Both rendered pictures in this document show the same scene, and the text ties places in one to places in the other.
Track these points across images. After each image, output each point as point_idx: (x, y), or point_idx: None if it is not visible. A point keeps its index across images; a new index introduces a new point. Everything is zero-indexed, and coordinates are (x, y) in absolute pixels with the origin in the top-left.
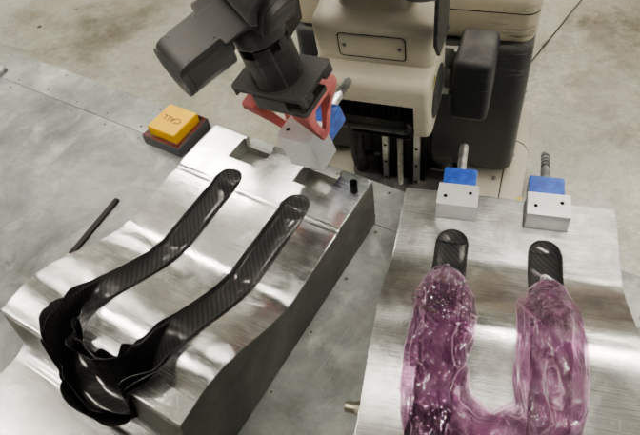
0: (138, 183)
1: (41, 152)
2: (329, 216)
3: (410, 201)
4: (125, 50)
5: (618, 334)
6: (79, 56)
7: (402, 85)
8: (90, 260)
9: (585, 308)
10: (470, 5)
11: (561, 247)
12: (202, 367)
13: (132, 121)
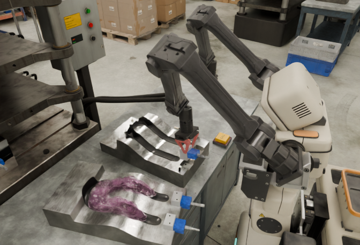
0: (202, 136)
1: (214, 116)
2: (171, 165)
3: (180, 188)
4: None
5: (119, 223)
6: (351, 140)
7: (253, 200)
8: (160, 123)
9: (131, 221)
10: (327, 237)
11: (157, 225)
12: (127, 141)
13: (228, 131)
